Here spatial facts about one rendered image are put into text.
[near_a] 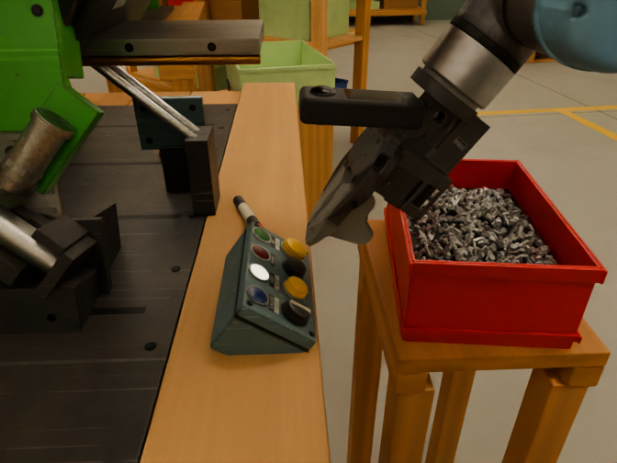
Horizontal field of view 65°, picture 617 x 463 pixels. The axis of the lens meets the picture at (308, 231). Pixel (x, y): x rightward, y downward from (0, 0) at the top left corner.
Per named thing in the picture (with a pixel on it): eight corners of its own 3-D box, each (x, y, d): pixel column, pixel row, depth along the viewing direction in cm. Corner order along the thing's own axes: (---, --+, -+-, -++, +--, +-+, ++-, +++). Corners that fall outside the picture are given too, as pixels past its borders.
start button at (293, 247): (302, 251, 56) (308, 243, 55) (303, 265, 53) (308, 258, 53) (281, 239, 55) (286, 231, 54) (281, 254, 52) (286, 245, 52)
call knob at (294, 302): (305, 310, 46) (312, 302, 46) (306, 329, 44) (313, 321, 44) (282, 299, 46) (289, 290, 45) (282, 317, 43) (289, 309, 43)
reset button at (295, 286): (302, 288, 49) (309, 280, 49) (303, 303, 47) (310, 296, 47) (283, 278, 49) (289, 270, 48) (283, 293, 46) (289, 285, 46)
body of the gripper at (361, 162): (413, 228, 49) (501, 131, 44) (345, 185, 46) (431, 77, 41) (398, 194, 55) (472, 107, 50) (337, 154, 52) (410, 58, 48)
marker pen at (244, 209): (232, 206, 69) (231, 196, 69) (243, 203, 70) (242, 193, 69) (262, 251, 59) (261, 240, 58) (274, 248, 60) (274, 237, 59)
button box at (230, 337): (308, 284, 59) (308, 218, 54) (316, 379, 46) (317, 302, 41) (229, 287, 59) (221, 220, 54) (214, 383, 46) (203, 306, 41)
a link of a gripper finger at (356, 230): (343, 278, 52) (399, 216, 49) (298, 253, 50) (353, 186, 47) (341, 262, 55) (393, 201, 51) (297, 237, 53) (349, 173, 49)
